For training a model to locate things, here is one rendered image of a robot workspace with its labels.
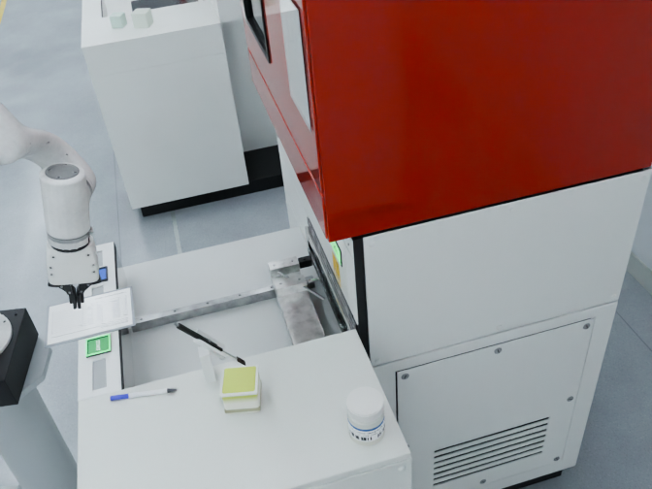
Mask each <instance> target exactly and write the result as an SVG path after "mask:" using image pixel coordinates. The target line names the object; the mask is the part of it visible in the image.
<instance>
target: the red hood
mask: <svg viewBox="0 0 652 489"><path fill-rule="evenodd" d="M240 1H241V8H242V14H243V20H244V32H245V38H246V44H247V46H248V48H247V50H248V57H249V63H250V69H251V75H252V81H253V83H254V85H255V87H256V89H257V92H258V94H259V96H260V98H261V100H262V102H263V104H264V107H265V109H266V111H267V113H268V115H269V117H270V120H271V122H272V124H273V125H274V127H275V129H276V131H277V135H278V137H279V139H280V141H281V143H282V146H283V148H284V150H285V152H286V154H287V156H288V158H289V161H290V163H291V165H292V167H293V169H294V171H295V173H296V176H297V178H298V180H299V182H300V184H301V185H302V188H303V190H304V192H305V194H306V196H307V198H308V200H309V203H310V206H311V208H312V210H313V212H314V215H315V217H316V219H317V221H318V223H319V225H320V227H321V230H322V232H323V234H324V236H325V238H326V239H327V240H328V242H329V243H331V242H335V241H339V240H344V239H348V238H352V237H356V236H361V235H365V234H369V233H372V232H376V231H381V230H385V229H389V228H393V227H398V226H402V225H406V224H410V223H413V222H418V221H422V220H426V219H430V218H435V217H439V216H443V215H447V214H451V213H456V212H462V211H466V210H471V209H475V208H479V207H483V206H487V205H492V204H496V203H500V202H503V201H508V200H512V199H516V198H520V197H524V196H529V195H533V194H537V193H540V192H545V191H549V190H553V189H557V188H561V187H566V186H570V185H574V184H578V183H582V182H586V181H590V180H594V179H602V178H606V177H610V176H614V175H619V174H623V173H627V172H630V171H635V170H639V169H643V168H647V167H651V164H652V0H240Z"/></svg>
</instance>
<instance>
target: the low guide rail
mask: <svg viewBox="0 0 652 489"><path fill-rule="evenodd" d="M314 287H315V284H314V282H311V283H310V284H307V288H309V289H311V288H314ZM276 296H277V295H276V292H275V289H274V287H273V286H272V285H270V286H266V287H262V288H258V289H254V290H249V291H246V292H242V293H238V294H234V295H230V296H226V297H222V298H218V299H214V300H209V301H206V302H202V303H198V304H194V305H190V306H186V307H182V308H178V309H174V310H166V311H162V312H159V313H155V314H151V315H147V316H143V317H139V318H135V323H136V326H134V327H131V328H132V331H133V333H135V332H139V331H143V330H146V329H150V328H154V327H158V326H162V325H166V324H170V323H174V322H178V321H182V320H185V319H189V318H193V317H197V316H201V315H205V314H209V313H213V312H217V311H221V310H228V309H232V308H236V307H240V306H244V305H248V304H252V303H256V302H260V301H264V300H268V299H272V298H275V297H276Z"/></svg>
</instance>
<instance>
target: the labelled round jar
mask: <svg viewBox="0 0 652 489"><path fill-rule="evenodd" d="M346 409H347V421H348V430H349V435H350V437H351V439H352V440H353V441H354V442H356V443H357V444H360V445H363V446H371V445H374V444H377V443H378V442H380V441H381V440H382V439H383V437H384V434H385V421H384V401H383V397H382V395H381V394H380V392H379V391H377V390H376V389H374V388H372V387H367V386H366V387H359V388H356V389H354V390H352V391H351V392H350V393H349V394H348V396H347V398H346Z"/></svg>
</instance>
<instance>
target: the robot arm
mask: <svg viewBox="0 0 652 489"><path fill-rule="evenodd" d="M20 158H22V159H26V160H29V161H31V162H33V163H35V164H37V165H38V166H40V167H41V168H42V170H41V172H40V174H39V181H40V187H41V194H42V201H43V209H44V216H45V223H46V229H47V236H48V240H47V271H48V279H49V281H48V286H49V287H59V288H60V289H62V290H63V291H65V292H66V293H67V295H69V301H70V304H73V308H74V310H75V309H76V308H77V303H78V309H81V308H82V303H84V295H83V293H84V291H85V290H86V289H87V288H88V287H89V286H90V285H94V284H97V283H101V277H100V274H99V261H98V255H97V249H96V245H95V242H94V239H93V237H92V236H91V235H90V233H93V226H90V217H89V202H90V198H91V196H92V194H93V192H94V189H95V187H96V177H95V175H94V173H93V171H92V170H91V168H90V167H89V165H88V164H87V163H86V162H85V161H84V160H83V158H82V157H81V156H80V155H79V154H78V153H77V152H76V151H75V150H74V149H73V148H72V147H71V146H70V145H69V144H68V143H66V142H65V141H64V140H63V139H61V138H60V137H58V136H56V135H54V134H52V133H50V132H48V131H45V130H40V129H35V128H30V127H27V126H25V125H23V124H22V123H20V122H19V121H18V120H17V119H16V118H15V116H14V115H13V114H12V113H11V112H10V111H9V110H8V109H7V108H6V107H5V106H4V105H3V104H2V103H1V102H0V165H8V164H11V163H14V162H16V161H18V160H19V159H20ZM73 284H78V286H77V292H76V287H75V286H73ZM12 334H13V328H12V325H11V323H10V321H9V320H8V318H7V317H5V316H4V315H3V314H0V354H1V353H2V352H3V351H4V349H5V348H6V347H7V346H8V344H9V342H10V340H11V338H12Z"/></svg>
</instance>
